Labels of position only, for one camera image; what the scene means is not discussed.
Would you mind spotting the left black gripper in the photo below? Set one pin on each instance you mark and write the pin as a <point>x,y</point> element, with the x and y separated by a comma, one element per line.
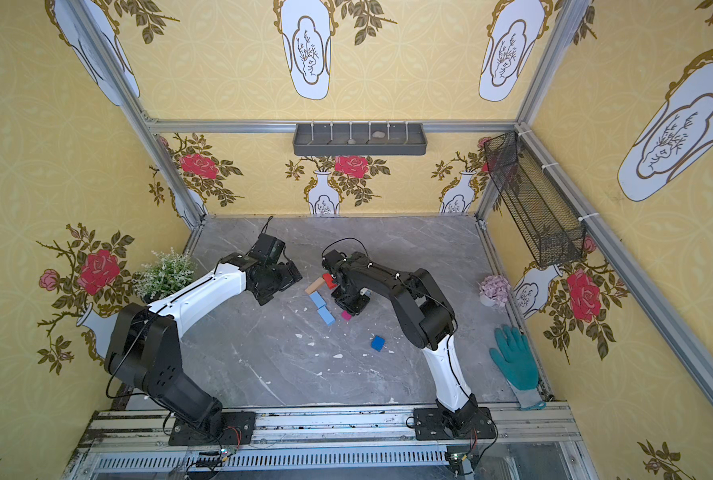
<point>278,275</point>

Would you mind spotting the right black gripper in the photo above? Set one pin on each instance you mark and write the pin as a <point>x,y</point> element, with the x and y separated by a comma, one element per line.
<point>344,294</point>

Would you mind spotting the light blue block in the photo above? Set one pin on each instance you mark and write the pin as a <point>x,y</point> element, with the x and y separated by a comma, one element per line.
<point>317,299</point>
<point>326,315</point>

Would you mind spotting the red rectangular block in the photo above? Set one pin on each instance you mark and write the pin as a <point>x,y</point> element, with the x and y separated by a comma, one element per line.
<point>329,281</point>

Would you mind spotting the natural wood block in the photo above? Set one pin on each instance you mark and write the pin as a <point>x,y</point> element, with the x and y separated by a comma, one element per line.
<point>315,285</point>

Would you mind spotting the dark blue square block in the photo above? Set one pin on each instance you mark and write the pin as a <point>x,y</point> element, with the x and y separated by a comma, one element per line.
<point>377,343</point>

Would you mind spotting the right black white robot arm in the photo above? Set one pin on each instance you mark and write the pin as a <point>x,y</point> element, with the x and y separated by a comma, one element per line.
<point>425,317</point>

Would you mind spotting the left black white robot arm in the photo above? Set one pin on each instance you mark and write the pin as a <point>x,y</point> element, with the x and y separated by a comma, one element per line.
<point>145,348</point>

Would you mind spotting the potted white green plant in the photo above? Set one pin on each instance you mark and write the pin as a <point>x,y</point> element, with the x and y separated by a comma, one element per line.
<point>170,273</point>

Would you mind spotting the pink flower bouquet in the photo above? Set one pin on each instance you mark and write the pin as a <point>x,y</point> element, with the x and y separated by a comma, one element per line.
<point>494,291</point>

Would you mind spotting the teal work glove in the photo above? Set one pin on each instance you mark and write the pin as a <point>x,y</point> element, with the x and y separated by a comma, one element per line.
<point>516,363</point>

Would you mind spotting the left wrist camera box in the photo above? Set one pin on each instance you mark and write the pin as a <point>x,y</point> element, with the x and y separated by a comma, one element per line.
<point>267,250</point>

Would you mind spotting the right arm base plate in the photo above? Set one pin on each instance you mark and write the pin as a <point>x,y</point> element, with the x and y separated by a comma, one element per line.
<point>438,424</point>

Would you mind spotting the grey wall shelf tray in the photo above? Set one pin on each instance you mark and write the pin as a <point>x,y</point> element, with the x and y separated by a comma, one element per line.
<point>370,138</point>

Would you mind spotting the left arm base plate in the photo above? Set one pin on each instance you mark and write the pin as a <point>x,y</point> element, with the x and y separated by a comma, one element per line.
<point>226,428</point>

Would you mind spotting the black wire mesh basket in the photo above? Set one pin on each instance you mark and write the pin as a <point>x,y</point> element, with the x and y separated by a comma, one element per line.
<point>548,224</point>

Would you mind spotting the aluminium front rail frame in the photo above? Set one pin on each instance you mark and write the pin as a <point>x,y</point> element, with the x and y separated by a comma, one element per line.
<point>510,443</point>

